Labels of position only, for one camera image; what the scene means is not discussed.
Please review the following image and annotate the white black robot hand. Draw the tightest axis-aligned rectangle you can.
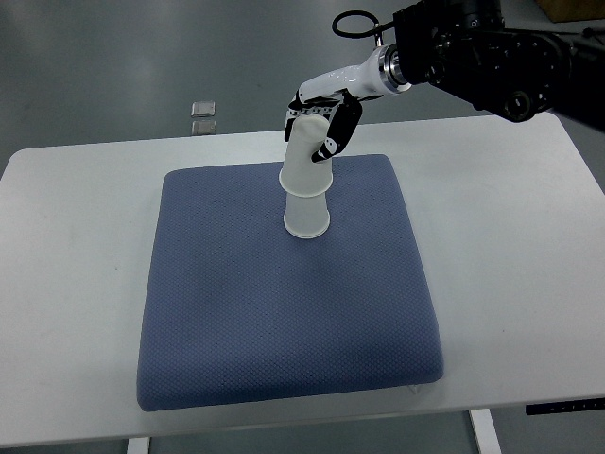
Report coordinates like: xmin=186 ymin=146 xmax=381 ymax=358
xmin=284 ymin=44 xmax=411 ymax=163

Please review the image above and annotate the white paper cup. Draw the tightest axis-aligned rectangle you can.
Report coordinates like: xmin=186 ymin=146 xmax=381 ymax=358
xmin=284 ymin=193 xmax=331 ymax=239
xmin=279 ymin=114 xmax=333 ymax=198

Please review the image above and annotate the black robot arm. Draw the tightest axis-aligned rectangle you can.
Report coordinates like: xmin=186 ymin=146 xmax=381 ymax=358
xmin=393 ymin=1 xmax=604 ymax=130

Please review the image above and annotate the white paper cup on cushion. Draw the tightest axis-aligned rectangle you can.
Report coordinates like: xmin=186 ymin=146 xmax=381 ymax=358
xmin=284 ymin=193 xmax=331 ymax=239

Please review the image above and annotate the lower metal floor plate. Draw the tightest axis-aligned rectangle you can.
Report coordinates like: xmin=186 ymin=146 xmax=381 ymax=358
xmin=191 ymin=119 xmax=216 ymax=136

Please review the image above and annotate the blue textured cushion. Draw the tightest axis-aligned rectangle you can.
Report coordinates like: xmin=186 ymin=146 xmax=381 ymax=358
xmin=137 ymin=154 xmax=443 ymax=411

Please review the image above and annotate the brown cardboard box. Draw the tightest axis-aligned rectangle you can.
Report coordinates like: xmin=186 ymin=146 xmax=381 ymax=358
xmin=536 ymin=0 xmax=604 ymax=23

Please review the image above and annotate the white right table leg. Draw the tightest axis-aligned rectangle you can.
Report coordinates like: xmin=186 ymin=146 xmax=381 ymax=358
xmin=469 ymin=409 xmax=502 ymax=454

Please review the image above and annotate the white table leg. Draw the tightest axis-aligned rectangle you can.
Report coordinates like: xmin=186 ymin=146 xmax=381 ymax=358
xmin=469 ymin=409 xmax=502 ymax=454
xmin=127 ymin=437 xmax=150 ymax=454

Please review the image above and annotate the black table control panel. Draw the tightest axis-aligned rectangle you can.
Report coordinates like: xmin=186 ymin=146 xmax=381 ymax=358
xmin=525 ymin=397 xmax=605 ymax=416

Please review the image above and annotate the white left table leg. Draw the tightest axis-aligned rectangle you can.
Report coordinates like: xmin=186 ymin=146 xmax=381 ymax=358
xmin=127 ymin=437 xmax=150 ymax=454

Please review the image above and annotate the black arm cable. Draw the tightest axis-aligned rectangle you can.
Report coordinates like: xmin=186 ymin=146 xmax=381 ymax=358
xmin=332 ymin=10 xmax=396 ymax=48

